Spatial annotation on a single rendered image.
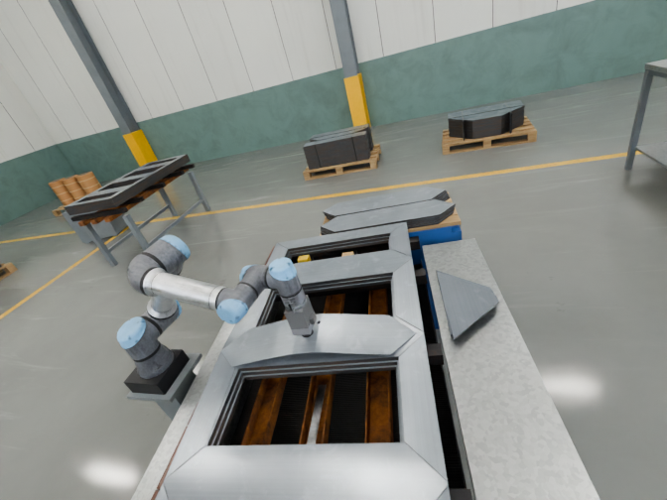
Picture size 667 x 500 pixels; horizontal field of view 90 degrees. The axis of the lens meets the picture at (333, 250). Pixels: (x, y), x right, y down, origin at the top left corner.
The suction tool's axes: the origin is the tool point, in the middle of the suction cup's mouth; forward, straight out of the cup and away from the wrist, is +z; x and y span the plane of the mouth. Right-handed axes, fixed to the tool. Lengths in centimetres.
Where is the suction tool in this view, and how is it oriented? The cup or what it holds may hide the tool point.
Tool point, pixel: (308, 334)
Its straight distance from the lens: 121.4
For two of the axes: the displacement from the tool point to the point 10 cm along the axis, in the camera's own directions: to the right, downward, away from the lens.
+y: 1.6, -5.5, 8.2
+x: -9.6, 1.1, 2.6
